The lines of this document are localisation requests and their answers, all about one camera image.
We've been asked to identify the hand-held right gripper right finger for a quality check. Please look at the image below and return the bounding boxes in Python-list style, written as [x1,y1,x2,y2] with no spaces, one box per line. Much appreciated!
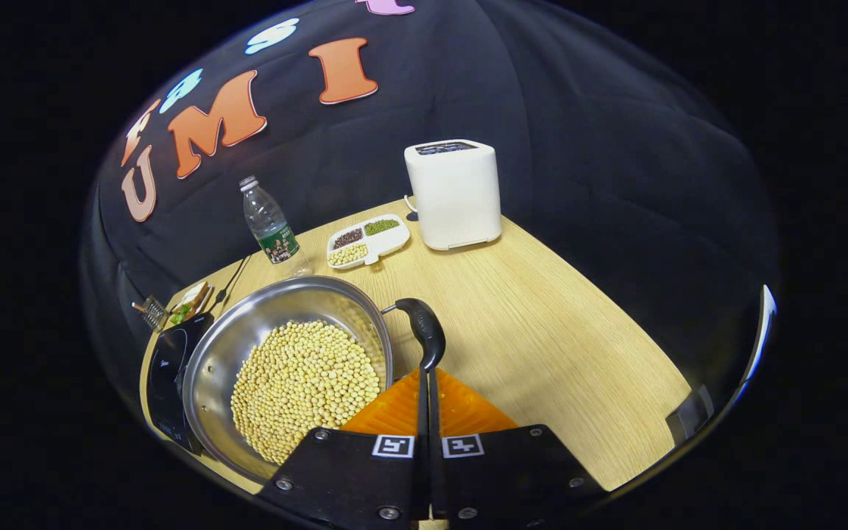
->
[428,367,609,525]

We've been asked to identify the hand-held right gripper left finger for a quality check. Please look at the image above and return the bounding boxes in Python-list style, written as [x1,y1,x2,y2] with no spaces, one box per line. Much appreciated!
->
[256,368,431,527]

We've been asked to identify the pile of yellow soybeans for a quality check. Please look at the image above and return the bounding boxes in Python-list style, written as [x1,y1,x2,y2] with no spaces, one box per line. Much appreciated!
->
[230,319,382,466]

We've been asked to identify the steel pot with black handle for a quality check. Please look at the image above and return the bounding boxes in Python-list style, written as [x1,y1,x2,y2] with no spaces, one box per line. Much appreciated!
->
[183,275,447,484]

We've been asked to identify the black induction cooktop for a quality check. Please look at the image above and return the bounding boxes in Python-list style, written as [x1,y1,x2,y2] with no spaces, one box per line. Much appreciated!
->
[146,312,215,456]

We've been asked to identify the dark grey flat device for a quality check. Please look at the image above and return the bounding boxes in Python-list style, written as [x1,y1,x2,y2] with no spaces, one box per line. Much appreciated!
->
[665,384,716,445]

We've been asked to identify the sandwich with lettuce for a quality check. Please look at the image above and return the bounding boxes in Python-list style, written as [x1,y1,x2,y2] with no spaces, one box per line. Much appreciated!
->
[169,281,213,327]

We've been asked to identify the white divided bean tray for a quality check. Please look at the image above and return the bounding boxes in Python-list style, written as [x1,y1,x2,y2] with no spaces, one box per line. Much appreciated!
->
[326,213,411,270]

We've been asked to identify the clear plastic water bottle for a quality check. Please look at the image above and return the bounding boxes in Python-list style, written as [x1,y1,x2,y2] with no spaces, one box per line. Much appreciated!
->
[239,175,301,265]

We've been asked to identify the white toaster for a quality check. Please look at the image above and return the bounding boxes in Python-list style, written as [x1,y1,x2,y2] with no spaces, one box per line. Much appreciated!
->
[403,139,503,252]

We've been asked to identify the black power cable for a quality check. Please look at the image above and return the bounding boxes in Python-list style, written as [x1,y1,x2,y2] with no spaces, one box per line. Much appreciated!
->
[212,254,254,314]

